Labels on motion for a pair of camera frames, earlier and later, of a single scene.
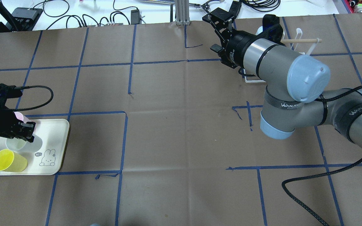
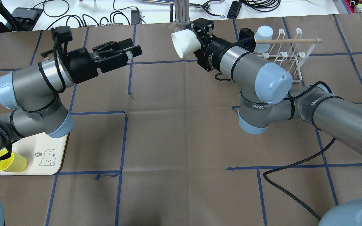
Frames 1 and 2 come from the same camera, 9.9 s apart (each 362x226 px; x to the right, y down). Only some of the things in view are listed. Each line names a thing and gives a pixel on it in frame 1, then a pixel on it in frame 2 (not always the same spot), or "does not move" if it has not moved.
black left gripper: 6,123 to 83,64
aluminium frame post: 182,13 does not move
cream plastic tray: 44,160 does not move
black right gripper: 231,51 to 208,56
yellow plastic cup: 6,160 does not move
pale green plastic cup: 15,144 to 186,42
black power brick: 234,8 does not move
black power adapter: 136,18 does not move
